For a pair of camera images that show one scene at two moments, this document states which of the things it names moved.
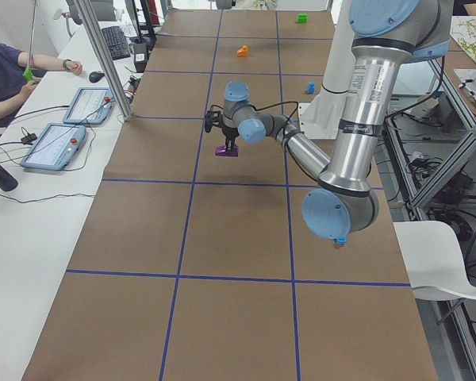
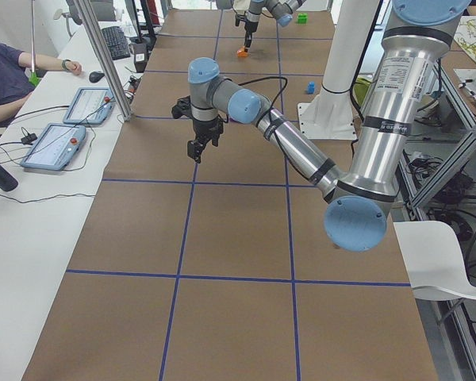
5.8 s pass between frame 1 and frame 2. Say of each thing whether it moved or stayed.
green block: stayed
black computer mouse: stayed
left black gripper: moved
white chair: stayed
